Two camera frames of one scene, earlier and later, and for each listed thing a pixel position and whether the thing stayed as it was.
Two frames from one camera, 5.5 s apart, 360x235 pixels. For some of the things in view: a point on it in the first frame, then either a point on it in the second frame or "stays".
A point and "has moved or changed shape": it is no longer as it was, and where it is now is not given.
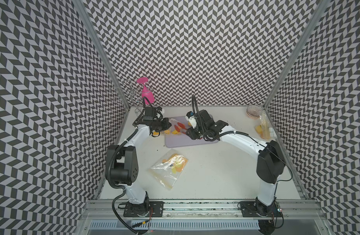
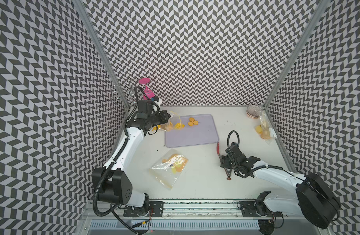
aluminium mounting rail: x=113 y=209 stays
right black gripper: x=191 y=133 → x=225 y=159
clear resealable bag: x=264 y=129 stays
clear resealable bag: x=174 y=128 has moved or changed shape
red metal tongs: x=182 y=126 → x=227 y=170
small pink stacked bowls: x=254 y=111 stays
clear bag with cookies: x=168 y=169 stays
